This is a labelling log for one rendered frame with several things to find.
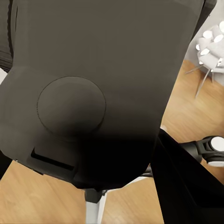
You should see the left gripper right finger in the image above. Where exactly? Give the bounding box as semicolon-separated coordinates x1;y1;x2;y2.
150;129;224;224

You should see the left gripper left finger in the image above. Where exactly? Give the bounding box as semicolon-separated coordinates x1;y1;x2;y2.
0;150;13;180

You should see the camera tripod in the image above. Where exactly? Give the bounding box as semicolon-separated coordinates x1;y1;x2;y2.
84;164;152;224

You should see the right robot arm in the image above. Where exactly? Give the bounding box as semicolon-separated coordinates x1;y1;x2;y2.
140;125;224;177

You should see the digital camera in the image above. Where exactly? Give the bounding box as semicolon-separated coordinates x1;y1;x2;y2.
0;0;217;192

